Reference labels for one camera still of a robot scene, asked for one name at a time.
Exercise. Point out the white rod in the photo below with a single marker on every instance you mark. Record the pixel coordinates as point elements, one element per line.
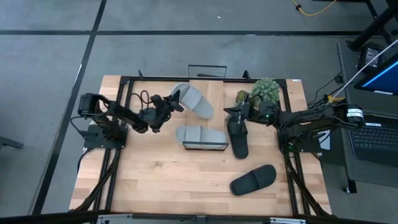
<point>360,70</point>

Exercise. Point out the black stand legs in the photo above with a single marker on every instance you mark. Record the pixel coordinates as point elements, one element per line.
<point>373,28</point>

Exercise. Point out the black overhead rig bar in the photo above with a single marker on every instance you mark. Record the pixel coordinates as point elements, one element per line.
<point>46,218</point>

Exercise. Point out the monitor with blue screen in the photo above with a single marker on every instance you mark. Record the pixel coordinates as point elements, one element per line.
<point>385,79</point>

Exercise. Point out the round green artificial plant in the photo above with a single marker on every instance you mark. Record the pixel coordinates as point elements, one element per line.
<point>265,88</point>

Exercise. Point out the grey metal leg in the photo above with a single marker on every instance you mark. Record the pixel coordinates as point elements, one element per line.
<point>9,142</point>

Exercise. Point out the black power adapter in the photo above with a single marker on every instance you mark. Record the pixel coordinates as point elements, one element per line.
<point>370,56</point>

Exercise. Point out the black metal table frame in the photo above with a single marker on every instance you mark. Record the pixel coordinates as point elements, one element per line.
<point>149,78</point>

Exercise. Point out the silver bracket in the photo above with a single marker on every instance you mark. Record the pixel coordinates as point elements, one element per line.
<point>287,221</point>
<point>115,219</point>

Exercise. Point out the dark grey desk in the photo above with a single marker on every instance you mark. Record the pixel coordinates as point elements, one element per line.
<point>357,93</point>

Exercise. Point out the wooden shelf with black frame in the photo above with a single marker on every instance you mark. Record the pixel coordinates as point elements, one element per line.
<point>217,93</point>

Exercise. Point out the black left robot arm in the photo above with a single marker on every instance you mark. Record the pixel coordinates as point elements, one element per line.
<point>124,115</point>

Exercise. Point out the grey slide sandal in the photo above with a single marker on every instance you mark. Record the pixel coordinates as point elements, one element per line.
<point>196,99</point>
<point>202,135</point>

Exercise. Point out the white paper sheet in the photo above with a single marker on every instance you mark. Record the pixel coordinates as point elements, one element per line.
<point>326,141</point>

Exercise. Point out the black laptop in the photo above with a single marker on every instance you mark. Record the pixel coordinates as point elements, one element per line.
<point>373,140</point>

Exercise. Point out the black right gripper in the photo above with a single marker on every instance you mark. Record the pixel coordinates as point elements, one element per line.
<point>253,112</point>

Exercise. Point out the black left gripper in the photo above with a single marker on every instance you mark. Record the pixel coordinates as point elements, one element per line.
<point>158,115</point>

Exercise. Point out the black slide sandal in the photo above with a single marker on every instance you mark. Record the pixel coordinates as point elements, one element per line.
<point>253,180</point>
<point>238,140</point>

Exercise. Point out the small leafy artificial plant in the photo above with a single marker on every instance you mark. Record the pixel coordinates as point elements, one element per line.
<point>242,96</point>

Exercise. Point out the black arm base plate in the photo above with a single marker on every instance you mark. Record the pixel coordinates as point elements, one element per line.
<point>93,142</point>
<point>311,148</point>

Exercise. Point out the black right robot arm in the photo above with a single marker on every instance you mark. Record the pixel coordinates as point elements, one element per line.
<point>311,119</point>

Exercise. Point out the yellow clamp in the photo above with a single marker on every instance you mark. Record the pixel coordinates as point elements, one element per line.
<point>334,99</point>

